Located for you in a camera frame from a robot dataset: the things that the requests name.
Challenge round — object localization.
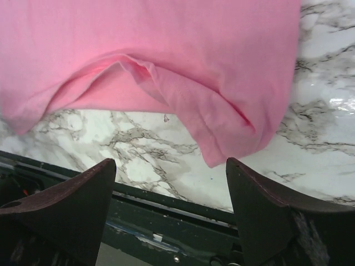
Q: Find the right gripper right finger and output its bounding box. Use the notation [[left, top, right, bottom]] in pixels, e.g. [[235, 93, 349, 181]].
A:
[[226, 158, 354, 265]]

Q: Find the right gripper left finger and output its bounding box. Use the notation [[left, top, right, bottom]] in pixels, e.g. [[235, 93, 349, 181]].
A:
[[1, 159, 116, 265]]

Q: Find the pink t-shirt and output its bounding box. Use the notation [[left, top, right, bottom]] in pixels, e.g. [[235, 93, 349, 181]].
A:
[[1, 1, 301, 167]]

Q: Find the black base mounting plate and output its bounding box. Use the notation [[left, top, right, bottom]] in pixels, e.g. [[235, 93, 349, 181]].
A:
[[0, 151, 245, 266]]

